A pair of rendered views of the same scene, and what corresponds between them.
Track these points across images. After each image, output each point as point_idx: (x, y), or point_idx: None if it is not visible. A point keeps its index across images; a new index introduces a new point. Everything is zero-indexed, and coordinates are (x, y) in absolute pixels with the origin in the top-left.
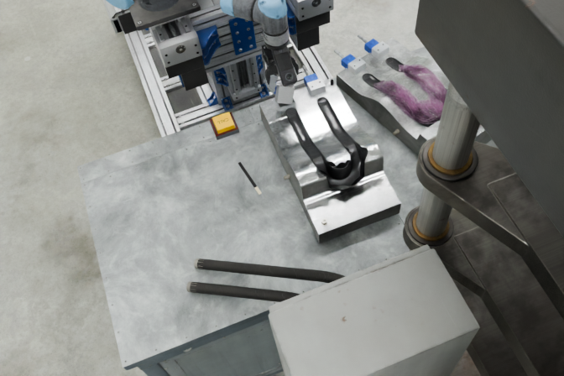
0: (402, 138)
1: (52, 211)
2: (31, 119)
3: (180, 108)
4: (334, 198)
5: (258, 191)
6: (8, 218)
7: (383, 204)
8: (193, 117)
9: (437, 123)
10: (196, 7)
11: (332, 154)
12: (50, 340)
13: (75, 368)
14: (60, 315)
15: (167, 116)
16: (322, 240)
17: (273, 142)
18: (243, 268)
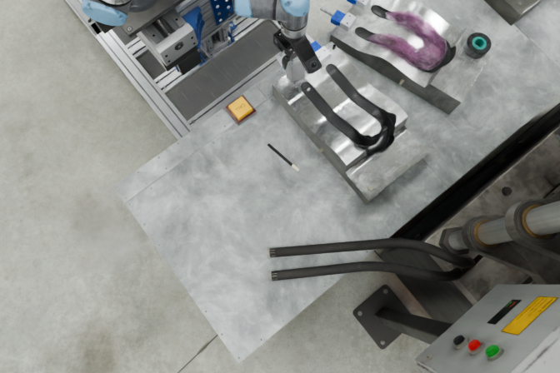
0: (406, 85)
1: (68, 193)
2: (7, 109)
3: (156, 72)
4: (371, 162)
5: (296, 169)
6: (30, 211)
7: (413, 157)
8: (172, 78)
9: (442, 70)
10: None
11: (362, 124)
12: (117, 304)
13: (148, 320)
14: (117, 280)
15: (147, 83)
16: (368, 201)
17: (293, 116)
18: (316, 251)
